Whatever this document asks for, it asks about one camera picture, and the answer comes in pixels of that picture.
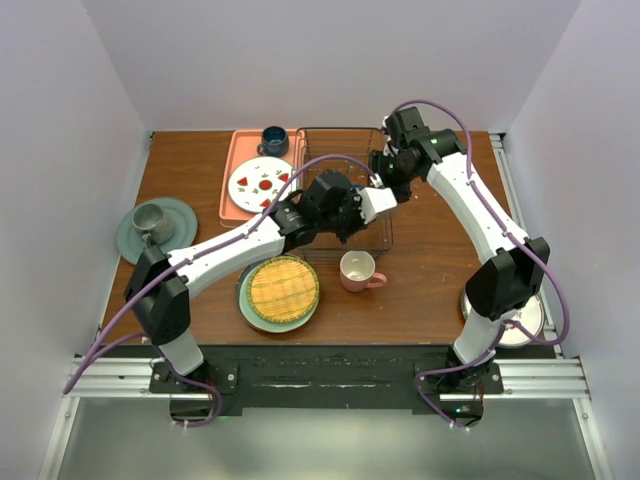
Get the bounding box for pink ceramic mug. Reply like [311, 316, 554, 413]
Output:
[339, 251, 387, 292]

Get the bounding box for yellow woven bamboo plate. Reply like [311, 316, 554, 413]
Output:
[247, 256, 320, 324]

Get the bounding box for light green flower plate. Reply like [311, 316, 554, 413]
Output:
[238, 254, 321, 334]

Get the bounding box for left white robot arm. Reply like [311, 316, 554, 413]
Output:
[124, 170, 378, 392]

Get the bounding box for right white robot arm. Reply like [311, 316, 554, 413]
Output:
[369, 102, 550, 393]

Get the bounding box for white watermelon pattern plate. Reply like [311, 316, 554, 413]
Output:
[227, 156, 295, 213]

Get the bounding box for dark blue mug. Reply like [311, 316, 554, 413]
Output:
[256, 126, 289, 158]

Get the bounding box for pink plastic tray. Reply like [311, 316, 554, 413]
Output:
[219, 129, 304, 228]

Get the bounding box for dark teal plate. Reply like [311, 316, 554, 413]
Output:
[236, 263, 258, 311]

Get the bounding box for grey metal mug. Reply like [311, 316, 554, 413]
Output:
[132, 203, 176, 248]

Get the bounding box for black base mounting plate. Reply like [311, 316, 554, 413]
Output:
[150, 345, 504, 421]

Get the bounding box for grey green saucer plate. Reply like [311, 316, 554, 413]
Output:
[116, 197, 198, 265]

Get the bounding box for white plate red characters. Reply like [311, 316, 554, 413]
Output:
[453, 293, 544, 362]

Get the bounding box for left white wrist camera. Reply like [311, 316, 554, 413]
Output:
[359, 187, 397, 225]

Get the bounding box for black wire dish rack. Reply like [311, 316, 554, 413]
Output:
[294, 127, 393, 264]

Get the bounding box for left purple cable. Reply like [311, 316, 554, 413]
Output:
[62, 153, 376, 396]

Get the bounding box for aluminium frame rail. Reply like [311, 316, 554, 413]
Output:
[488, 132, 614, 480]

